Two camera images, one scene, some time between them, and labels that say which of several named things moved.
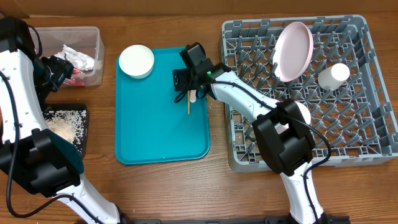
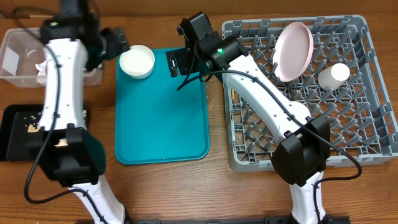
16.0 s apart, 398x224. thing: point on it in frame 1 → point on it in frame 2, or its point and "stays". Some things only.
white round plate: [293, 51] stays
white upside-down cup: [333, 76] stays
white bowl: [137, 61] stays
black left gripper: [61, 68] → [115, 44]
